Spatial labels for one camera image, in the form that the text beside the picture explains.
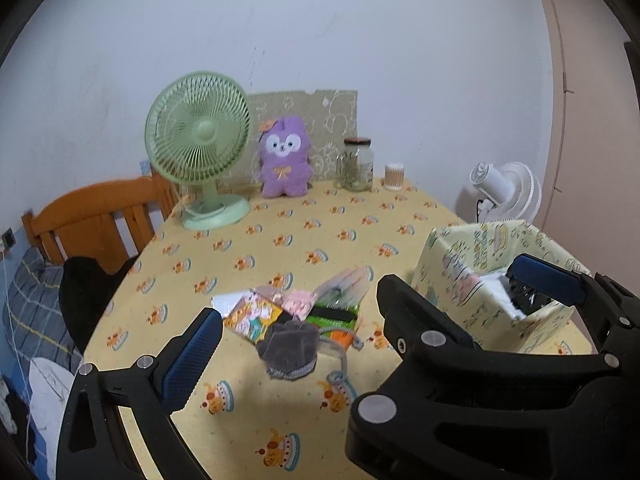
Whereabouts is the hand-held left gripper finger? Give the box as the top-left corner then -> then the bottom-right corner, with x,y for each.
57,307 -> 224,480

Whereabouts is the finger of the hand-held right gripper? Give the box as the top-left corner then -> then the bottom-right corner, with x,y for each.
506,253 -> 640,366
345,274 -> 622,480

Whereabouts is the yellow patterned box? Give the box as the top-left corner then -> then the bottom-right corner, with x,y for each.
410,219 -> 592,355

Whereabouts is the grey drawstring pouch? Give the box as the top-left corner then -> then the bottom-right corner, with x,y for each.
254,317 -> 321,382

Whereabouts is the pink soft item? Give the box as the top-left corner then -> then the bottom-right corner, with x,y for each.
281,287 -> 317,316

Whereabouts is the white paper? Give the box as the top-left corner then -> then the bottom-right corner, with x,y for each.
210,293 -> 252,316

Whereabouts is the colourful snack packet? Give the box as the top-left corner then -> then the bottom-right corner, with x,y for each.
222,292 -> 286,344

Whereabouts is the clear plastic bag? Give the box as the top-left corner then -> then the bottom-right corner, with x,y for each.
312,265 -> 374,311

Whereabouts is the white fan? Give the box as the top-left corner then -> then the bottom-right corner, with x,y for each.
455,160 -> 543,225

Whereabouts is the black cloth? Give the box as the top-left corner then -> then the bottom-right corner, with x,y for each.
58,255 -> 141,356

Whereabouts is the cotton swab container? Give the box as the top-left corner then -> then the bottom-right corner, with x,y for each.
383,162 -> 405,191

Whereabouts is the white cloth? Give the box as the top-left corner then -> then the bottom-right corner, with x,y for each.
27,357 -> 82,477

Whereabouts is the yellow printed tablecloth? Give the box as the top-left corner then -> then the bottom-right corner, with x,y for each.
82,176 -> 596,480

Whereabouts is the glass jar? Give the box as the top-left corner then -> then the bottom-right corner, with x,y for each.
339,137 -> 375,193

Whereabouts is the blue plaid bedding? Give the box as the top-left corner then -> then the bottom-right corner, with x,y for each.
0,244 -> 84,377

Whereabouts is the orange wooden headboard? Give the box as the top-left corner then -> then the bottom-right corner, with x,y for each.
21,172 -> 181,266

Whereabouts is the beige door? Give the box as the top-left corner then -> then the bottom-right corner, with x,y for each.
530,0 -> 640,283

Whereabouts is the purple plush bunny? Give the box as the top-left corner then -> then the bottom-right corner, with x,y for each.
256,115 -> 315,199

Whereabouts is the beige patterned board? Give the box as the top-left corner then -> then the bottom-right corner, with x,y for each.
248,89 -> 359,184

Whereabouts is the green desk fan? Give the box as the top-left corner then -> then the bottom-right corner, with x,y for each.
144,71 -> 253,231

